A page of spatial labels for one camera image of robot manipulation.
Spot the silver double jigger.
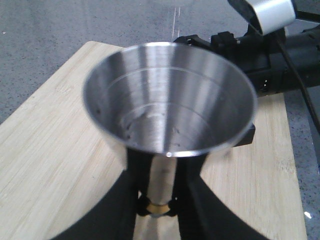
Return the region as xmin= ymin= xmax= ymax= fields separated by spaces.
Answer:
xmin=82 ymin=41 xmax=259 ymax=240

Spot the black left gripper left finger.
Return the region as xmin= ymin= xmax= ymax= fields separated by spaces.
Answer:
xmin=53 ymin=148 xmax=155 ymax=240

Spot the black camera cable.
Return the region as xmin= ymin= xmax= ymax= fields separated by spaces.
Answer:
xmin=246 ymin=19 xmax=320 ymax=131

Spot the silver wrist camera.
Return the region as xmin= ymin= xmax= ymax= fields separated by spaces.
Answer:
xmin=227 ymin=0 xmax=297 ymax=36

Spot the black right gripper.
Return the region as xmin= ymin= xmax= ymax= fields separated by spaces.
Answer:
xmin=211 ymin=23 xmax=320 ymax=149

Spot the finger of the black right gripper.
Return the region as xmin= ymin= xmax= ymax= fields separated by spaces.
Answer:
xmin=173 ymin=34 xmax=213 ymax=51

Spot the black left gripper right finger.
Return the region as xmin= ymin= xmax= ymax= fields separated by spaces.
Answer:
xmin=172 ymin=149 xmax=266 ymax=240

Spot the wooden cutting board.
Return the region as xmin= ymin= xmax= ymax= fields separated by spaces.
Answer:
xmin=0 ymin=41 xmax=307 ymax=240

